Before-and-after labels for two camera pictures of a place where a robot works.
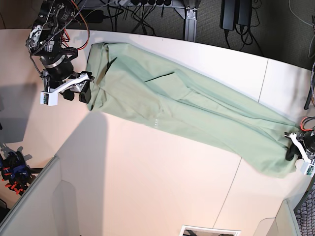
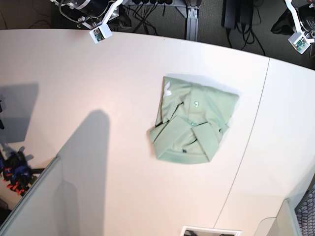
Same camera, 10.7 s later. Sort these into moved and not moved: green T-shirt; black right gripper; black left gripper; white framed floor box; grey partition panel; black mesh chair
Moved: green T-shirt; black right gripper; black left gripper
Not moved: grey partition panel; black mesh chair; white framed floor box
